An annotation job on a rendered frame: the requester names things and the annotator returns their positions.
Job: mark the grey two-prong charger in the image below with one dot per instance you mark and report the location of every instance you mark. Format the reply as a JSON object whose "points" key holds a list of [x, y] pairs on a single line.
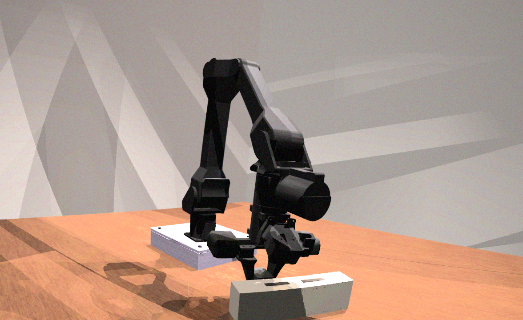
{"points": [[261, 273]]}

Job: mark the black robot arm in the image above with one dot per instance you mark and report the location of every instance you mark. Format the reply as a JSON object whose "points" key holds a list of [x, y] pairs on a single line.
{"points": [[284, 179]]}

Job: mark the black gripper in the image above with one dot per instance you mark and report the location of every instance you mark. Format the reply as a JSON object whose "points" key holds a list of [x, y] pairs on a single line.
{"points": [[224, 244]]}

